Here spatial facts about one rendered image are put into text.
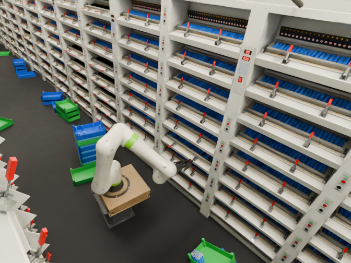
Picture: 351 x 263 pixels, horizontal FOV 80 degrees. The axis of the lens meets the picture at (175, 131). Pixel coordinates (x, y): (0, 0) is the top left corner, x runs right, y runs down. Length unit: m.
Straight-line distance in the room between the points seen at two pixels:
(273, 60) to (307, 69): 0.17
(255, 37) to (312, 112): 0.50
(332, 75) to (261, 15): 0.46
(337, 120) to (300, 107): 0.17
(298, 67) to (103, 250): 1.86
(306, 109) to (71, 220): 2.01
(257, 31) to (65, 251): 2.05
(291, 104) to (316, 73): 0.19
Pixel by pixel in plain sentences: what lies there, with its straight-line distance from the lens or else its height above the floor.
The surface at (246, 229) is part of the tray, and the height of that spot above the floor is 0.17.
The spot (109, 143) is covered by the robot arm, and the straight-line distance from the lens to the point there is 1.30.
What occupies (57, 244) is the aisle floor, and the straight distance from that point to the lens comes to 2.14.
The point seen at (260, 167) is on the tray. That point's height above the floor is 0.78.
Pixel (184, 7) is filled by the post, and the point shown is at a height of 1.69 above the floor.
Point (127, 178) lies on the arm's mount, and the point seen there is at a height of 0.38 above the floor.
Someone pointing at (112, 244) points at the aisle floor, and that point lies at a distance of 2.03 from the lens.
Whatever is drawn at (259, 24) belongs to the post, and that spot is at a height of 1.68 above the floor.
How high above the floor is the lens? 1.78
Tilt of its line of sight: 34 degrees down
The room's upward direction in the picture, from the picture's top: 7 degrees clockwise
